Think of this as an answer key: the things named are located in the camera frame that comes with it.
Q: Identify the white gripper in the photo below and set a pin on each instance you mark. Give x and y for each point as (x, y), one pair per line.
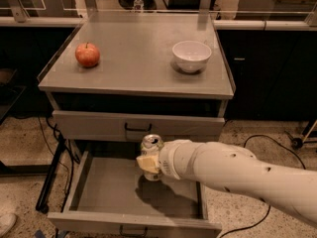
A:
(168, 161)

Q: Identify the clear plastic water bottle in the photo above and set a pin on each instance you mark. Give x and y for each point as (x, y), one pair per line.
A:
(138, 5)

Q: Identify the red apple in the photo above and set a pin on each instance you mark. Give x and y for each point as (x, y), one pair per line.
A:
(87, 55)

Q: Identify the black table leg frame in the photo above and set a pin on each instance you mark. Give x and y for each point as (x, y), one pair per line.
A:
(42, 203)

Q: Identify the white horizontal rail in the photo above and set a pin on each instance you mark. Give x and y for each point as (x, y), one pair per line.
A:
(263, 25)

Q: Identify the wheeled cart base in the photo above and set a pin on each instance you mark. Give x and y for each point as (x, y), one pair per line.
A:
(308, 136)

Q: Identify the grey drawer cabinet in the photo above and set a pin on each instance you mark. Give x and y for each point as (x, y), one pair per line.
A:
(136, 73)

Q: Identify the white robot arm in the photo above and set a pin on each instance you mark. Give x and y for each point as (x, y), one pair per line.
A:
(236, 170)

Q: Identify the open grey lower drawer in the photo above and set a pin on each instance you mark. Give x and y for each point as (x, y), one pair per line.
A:
(110, 195)

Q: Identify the closed grey upper drawer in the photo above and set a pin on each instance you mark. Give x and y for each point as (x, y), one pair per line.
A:
(123, 127)

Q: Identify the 7up can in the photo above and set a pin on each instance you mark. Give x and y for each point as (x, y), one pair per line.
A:
(151, 145)

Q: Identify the white shoe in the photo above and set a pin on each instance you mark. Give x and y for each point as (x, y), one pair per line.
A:
(7, 221)

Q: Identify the white bowl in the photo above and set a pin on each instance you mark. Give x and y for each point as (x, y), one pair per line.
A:
(190, 56)

